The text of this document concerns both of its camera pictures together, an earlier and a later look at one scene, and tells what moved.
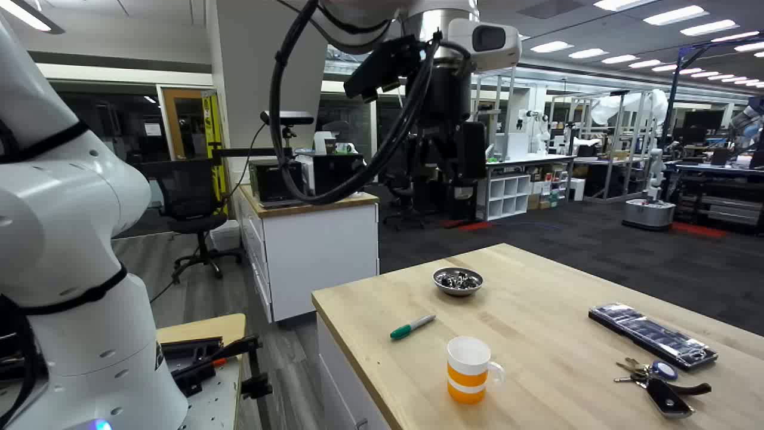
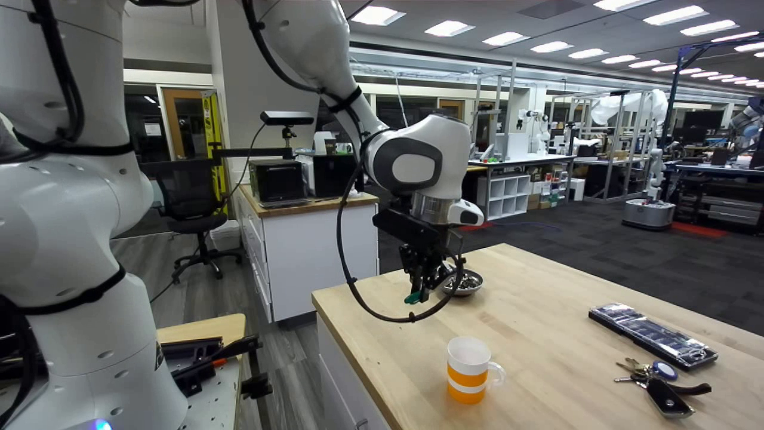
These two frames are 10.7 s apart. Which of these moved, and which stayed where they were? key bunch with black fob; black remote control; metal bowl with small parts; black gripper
Moved: black gripper
Stayed: metal bowl with small parts; black remote control; key bunch with black fob
